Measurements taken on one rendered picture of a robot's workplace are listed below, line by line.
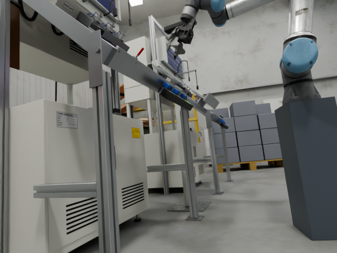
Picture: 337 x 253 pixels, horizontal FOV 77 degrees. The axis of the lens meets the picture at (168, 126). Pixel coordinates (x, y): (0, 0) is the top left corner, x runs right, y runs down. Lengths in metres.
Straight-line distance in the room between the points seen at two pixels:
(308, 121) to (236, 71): 8.31
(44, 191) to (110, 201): 0.26
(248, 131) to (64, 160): 3.35
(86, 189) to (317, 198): 0.85
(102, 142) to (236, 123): 3.38
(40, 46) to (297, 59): 1.25
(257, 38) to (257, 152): 6.76
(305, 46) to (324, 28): 9.86
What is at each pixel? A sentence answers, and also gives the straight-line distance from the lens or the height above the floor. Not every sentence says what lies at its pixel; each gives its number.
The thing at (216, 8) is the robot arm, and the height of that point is 1.06.
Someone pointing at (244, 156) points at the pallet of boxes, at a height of 0.23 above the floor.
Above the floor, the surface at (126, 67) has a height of 0.70.
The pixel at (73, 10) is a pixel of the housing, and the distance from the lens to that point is 1.42.
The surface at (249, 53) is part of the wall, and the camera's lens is 9.63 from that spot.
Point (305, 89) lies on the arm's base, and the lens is 1.09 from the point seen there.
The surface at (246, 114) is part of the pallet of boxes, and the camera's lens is 3.92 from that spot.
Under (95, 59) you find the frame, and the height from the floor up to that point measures 0.67.
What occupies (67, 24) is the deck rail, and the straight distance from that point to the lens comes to 0.90.
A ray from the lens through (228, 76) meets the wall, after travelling 9.18.
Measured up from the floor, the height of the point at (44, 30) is 1.13.
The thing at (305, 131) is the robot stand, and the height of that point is 0.42.
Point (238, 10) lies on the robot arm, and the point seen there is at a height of 1.08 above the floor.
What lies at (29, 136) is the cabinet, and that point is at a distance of 0.92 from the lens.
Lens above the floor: 0.38
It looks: 8 degrees up
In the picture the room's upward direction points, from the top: 5 degrees counter-clockwise
